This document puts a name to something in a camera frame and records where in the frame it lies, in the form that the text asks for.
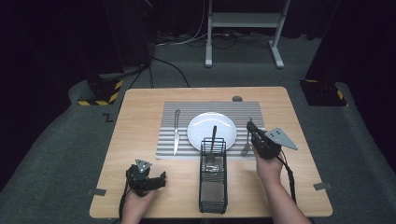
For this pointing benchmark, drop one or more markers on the silver fork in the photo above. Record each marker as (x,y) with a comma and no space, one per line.
(245,151)

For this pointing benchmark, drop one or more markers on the black yellow striped base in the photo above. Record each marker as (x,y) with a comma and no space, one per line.
(323,93)
(106,93)

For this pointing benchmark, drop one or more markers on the brown and white striped placemat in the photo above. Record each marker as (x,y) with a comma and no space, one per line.
(186,107)

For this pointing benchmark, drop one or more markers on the silver table knife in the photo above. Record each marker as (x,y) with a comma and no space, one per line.
(176,137)

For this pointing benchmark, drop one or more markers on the person's right hand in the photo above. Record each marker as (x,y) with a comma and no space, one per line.
(269,171)

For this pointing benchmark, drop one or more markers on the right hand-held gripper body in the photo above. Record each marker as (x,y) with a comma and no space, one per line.
(267,149)

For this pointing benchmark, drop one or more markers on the grey tape piece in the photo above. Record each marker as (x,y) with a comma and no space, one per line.
(322,186)
(97,192)

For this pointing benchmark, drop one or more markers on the dark upright panel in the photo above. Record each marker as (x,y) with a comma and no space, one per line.
(130,31)

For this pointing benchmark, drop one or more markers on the person's left hand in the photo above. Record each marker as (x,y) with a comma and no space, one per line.
(135,205)

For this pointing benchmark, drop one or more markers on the white round plate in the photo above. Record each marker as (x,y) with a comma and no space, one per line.
(202,127)

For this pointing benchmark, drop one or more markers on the white metal stand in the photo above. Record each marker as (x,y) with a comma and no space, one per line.
(244,19)

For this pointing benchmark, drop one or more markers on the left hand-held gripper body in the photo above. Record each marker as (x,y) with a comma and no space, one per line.
(141,182)

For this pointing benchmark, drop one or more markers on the small dark round object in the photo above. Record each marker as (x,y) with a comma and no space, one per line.
(237,98)

